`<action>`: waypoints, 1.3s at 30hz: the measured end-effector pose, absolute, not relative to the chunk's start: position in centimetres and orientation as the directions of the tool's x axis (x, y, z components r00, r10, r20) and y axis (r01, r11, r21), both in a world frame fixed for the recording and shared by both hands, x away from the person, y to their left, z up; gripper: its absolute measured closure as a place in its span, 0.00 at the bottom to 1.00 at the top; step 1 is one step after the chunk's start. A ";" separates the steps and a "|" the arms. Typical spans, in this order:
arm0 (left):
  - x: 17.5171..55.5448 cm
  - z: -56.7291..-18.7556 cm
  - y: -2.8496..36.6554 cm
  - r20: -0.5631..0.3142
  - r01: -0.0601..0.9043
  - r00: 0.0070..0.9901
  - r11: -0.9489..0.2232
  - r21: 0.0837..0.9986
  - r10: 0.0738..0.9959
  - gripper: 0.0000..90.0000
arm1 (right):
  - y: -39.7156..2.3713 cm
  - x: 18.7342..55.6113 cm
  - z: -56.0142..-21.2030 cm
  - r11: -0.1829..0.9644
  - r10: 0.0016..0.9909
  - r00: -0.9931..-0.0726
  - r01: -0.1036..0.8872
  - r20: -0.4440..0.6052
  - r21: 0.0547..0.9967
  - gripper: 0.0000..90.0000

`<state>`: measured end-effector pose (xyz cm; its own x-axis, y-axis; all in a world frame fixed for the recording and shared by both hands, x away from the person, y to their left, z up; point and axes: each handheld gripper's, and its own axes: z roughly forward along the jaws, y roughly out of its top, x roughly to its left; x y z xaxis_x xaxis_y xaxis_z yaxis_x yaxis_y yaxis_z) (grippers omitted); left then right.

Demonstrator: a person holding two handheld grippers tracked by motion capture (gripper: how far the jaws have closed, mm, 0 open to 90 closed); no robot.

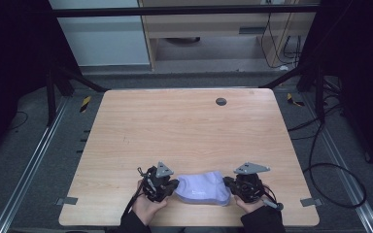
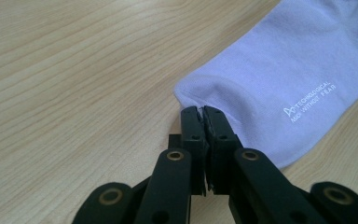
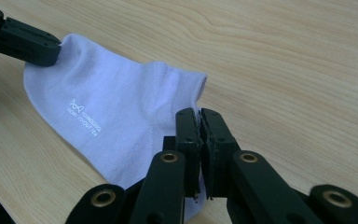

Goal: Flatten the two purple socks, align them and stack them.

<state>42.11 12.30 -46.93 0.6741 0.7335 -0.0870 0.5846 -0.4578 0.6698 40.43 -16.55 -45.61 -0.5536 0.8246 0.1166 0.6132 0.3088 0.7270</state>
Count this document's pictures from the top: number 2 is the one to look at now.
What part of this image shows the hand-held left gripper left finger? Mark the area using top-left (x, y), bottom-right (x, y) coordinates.
top-left (132, 105), bottom-right (212, 224)

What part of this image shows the light purple sock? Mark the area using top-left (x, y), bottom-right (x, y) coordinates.
top-left (172, 0), bottom-right (358, 171)

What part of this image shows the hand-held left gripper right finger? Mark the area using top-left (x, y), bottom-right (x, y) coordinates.
top-left (202, 105), bottom-right (328, 224)

